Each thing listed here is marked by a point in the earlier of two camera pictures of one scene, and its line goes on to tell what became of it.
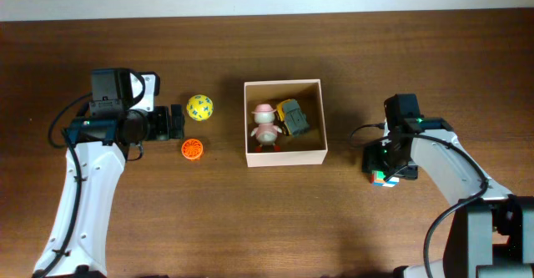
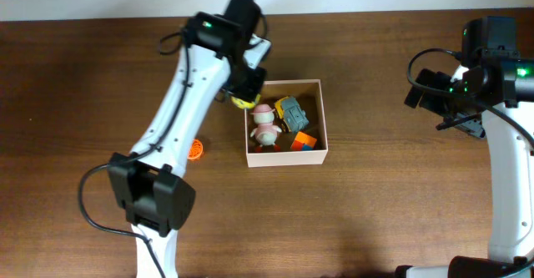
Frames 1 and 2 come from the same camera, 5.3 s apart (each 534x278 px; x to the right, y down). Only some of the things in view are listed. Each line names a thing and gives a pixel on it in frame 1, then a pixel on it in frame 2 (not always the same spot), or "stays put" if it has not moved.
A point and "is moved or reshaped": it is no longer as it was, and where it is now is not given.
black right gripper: [370, 162] → [426, 76]
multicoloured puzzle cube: [377, 179] → [303, 142]
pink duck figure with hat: [266, 131] stays put
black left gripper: [168, 130] → [249, 96]
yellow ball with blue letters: [199, 108] is moved or reshaped
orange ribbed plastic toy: [192, 149] stays put
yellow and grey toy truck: [289, 117] stays put
